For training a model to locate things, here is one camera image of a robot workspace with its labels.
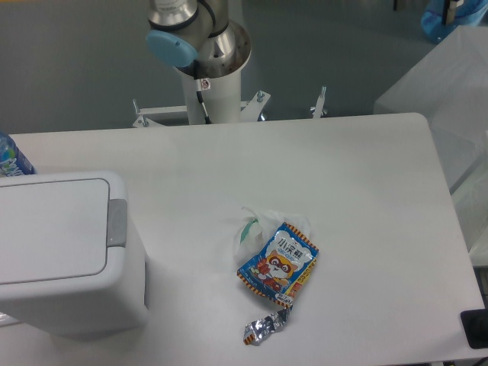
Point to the white push-lid trash can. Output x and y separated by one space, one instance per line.
57 273

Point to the white pedestal base frame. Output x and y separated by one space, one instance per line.
253 110

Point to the blue plastic bag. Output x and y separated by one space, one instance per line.
439 20

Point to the blue cartoon snack bag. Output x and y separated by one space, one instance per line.
282 267

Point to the white crumpled plastic wrapper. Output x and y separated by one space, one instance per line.
258 227

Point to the grey trash can push button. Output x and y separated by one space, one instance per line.
117 223

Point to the black device at table edge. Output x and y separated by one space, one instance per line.
475 327

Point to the silver robot arm blue cap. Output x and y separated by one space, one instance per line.
197 37

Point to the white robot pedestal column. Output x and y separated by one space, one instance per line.
218 98

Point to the blue water bottle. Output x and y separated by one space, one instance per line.
13 161

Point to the torn silver foil strip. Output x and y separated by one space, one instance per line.
261 329

